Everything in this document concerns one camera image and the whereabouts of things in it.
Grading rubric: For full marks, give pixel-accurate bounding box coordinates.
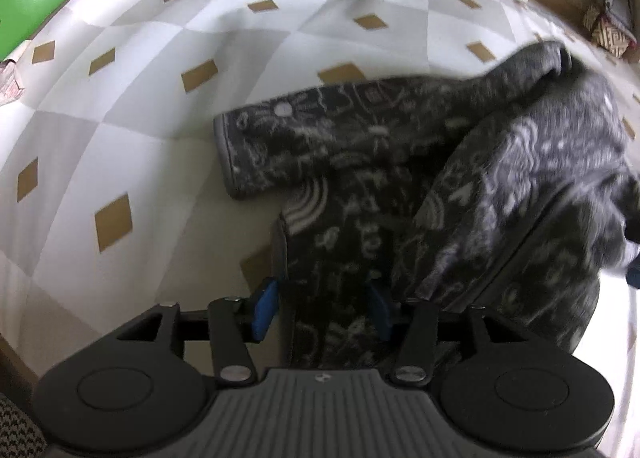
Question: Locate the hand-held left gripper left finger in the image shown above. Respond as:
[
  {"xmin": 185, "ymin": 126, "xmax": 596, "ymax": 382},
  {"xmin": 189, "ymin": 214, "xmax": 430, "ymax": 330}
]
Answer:
[{"xmin": 116, "ymin": 277, "xmax": 279, "ymax": 385}]

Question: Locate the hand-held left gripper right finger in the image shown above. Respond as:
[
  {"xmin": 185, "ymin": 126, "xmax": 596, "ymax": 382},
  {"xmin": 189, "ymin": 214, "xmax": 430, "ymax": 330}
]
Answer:
[{"xmin": 366, "ymin": 282, "xmax": 532, "ymax": 385}]

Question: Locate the grey patterned fleece jacket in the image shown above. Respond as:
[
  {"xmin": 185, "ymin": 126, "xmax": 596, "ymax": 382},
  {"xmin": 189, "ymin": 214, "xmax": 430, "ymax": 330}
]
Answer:
[{"xmin": 214, "ymin": 40, "xmax": 640, "ymax": 370}]

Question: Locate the houndstooth patterned cloth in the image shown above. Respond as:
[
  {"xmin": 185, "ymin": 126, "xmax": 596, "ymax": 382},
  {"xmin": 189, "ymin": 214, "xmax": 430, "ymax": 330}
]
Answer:
[{"xmin": 0, "ymin": 392, "xmax": 47, "ymax": 458}]

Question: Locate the grey white checkered tablecloth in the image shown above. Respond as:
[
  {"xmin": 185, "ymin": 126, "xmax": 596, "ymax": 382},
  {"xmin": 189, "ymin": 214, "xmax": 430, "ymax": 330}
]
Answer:
[{"xmin": 0, "ymin": 0, "xmax": 640, "ymax": 458}]

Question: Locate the woven patterned basket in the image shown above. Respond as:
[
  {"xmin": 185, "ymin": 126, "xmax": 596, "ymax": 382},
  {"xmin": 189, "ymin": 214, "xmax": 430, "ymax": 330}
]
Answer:
[{"xmin": 584, "ymin": 5, "xmax": 637, "ymax": 59}]

